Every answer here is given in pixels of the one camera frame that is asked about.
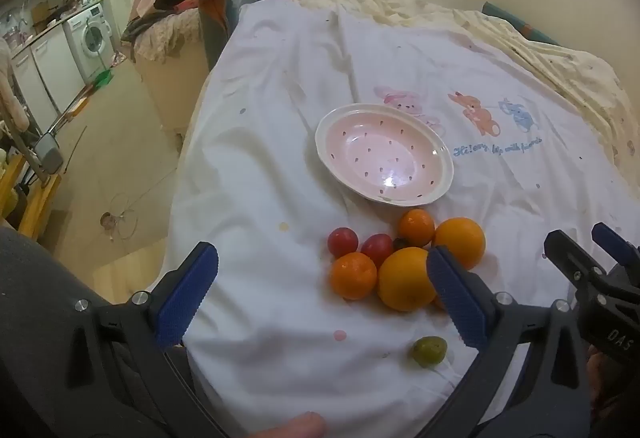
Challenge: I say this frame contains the white cartoon printed blanket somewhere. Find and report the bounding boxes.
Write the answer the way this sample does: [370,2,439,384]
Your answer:
[167,0,626,438]

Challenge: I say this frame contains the pink speckled ceramic plate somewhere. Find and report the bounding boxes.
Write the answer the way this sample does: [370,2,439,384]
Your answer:
[315,103,455,207]

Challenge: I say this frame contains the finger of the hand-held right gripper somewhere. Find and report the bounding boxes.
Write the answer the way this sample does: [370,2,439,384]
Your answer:
[544,229,608,291]
[591,222,640,267]

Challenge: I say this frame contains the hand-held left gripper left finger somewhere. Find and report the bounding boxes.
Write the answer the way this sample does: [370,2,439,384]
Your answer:
[65,241,231,438]

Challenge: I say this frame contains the small tangerine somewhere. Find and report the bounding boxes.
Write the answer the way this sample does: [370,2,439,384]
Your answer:
[330,252,378,301]
[397,208,436,249]

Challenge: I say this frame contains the teal padded cushion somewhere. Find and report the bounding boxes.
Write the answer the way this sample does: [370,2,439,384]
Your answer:
[196,0,266,69]

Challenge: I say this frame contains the beige towel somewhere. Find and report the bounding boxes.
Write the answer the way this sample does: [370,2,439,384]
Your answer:
[0,37,31,130]

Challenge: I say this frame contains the white kitchen cabinets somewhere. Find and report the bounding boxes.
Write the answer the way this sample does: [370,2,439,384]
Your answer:
[10,24,86,120]

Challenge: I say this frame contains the large oval orange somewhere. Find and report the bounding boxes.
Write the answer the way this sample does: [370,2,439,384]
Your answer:
[377,247,441,312]

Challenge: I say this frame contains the cream floral quilt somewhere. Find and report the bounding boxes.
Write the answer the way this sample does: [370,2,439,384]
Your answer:
[295,0,640,199]

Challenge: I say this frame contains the cream lace covered sofa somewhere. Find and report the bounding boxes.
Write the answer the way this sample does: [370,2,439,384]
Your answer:
[121,8,211,135]

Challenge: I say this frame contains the red cherry tomato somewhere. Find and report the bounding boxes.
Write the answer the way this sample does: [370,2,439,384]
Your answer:
[360,233,396,269]
[327,227,360,259]

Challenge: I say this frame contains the small green fruit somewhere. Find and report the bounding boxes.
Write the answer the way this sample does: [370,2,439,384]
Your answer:
[411,336,448,367]

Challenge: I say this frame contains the teal pillow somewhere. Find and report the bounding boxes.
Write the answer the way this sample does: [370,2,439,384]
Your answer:
[481,1,561,46]

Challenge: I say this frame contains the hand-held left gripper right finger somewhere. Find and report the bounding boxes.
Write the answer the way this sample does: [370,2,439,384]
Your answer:
[426,245,593,438]

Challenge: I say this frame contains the person's right hand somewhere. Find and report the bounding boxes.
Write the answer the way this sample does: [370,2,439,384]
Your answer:
[586,349,640,420]

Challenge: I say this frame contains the person's left hand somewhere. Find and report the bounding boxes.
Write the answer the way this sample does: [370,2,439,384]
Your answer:
[247,411,328,438]

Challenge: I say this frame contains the yellow metal rack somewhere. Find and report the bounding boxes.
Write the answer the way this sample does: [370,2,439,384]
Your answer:
[0,151,63,240]

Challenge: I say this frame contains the white washing machine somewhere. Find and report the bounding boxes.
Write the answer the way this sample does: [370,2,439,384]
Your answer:
[64,2,117,80]

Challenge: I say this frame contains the large round orange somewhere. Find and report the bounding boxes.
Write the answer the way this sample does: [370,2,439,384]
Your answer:
[432,217,487,271]

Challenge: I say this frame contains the wire loop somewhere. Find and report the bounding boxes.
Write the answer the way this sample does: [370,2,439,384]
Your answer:
[101,168,175,242]

